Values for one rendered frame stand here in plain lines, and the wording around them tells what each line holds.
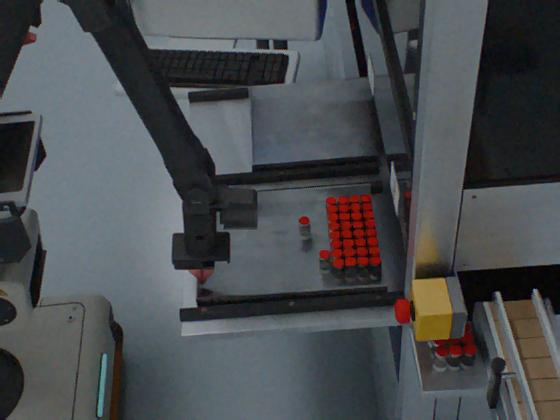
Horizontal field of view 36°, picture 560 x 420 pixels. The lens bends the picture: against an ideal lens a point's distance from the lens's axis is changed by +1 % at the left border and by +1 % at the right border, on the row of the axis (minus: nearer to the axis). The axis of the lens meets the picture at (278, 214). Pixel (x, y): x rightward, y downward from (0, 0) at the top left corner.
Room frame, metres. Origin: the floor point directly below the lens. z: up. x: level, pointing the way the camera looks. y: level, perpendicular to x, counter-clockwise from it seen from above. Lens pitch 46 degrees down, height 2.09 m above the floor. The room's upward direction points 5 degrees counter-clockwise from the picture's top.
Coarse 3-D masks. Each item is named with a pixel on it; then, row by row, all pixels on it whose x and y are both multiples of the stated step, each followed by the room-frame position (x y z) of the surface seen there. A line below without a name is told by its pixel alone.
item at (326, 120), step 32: (256, 96) 1.53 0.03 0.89; (288, 96) 1.53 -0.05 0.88; (320, 96) 1.52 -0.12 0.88; (352, 96) 1.51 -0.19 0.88; (256, 128) 1.43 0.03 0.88; (288, 128) 1.42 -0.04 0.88; (320, 128) 1.41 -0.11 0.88; (352, 128) 1.40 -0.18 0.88; (256, 160) 1.33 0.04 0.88; (288, 160) 1.32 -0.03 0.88; (320, 160) 1.28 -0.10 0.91; (352, 160) 1.27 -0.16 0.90; (384, 160) 1.27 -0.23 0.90
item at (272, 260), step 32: (288, 192) 1.19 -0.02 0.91; (320, 192) 1.19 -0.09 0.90; (352, 192) 1.19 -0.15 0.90; (288, 224) 1.13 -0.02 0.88; (320, 224) 1.12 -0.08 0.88; (256, 256) 1.06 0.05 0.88; (288, 256) 1.05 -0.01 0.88; (224, 288) 0.99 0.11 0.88; (256, 288) 0.98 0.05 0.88; (288, 288) 0.97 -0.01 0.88; (320, 288) 0.94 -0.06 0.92; (352, 288) 0.93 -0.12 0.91; (384, 288) 0.93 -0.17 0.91
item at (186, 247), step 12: (216, 228) 0.99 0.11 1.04; (180, 240) 1.01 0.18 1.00; (192, 240) 0.97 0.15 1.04; (204, 240) 0.97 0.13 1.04; (216, 240) 0.99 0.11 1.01; (228, 240) 1.01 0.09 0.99; (180, 252) 0.98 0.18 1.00; (192, 252) 0.97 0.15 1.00; (204, 252) 0.97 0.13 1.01; (216, 252) 0.98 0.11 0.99; (228, 252) 0.98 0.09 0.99
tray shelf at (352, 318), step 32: (192, 128) 1.45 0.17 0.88; (224, 128) 1.44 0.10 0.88; (224, 160) 1.34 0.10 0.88; (384, 192) 1.20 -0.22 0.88; (384, 224) 1.11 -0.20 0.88; (384, 256) 1.03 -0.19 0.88; (192, 288) 1.00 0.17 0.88; (224, 320) 0.92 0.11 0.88; (256, 320) 0.91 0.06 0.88; (288, 320) 0.90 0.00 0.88; (320, 320) 0.90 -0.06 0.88; (352, 320) 0.89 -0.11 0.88; (384, 320) 0.89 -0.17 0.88
